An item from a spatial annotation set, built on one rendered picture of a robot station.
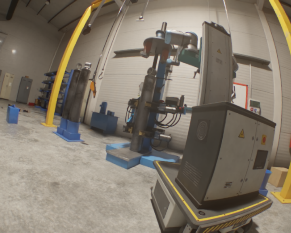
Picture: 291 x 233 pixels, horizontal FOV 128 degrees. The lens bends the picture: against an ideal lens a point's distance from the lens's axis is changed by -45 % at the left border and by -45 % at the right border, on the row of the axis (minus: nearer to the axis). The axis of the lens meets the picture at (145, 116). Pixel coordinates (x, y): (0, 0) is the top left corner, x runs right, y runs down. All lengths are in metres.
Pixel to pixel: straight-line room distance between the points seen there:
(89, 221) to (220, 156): 0.83
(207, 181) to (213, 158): 0.11
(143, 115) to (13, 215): 2.06
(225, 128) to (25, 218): 1.16
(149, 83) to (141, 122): 0.66
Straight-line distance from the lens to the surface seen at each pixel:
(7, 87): 11.03
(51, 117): 3.86
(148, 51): 2.47
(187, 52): 1.24
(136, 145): 2.17
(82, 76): 2.78
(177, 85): 4.31
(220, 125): 0.61
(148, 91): 2.19
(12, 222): 0.93
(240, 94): 4.34
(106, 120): 4.31
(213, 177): 0.63
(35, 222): 0.91
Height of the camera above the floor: 0.68
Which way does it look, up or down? 2 degrees up
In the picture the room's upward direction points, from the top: 12 degrees clockwise
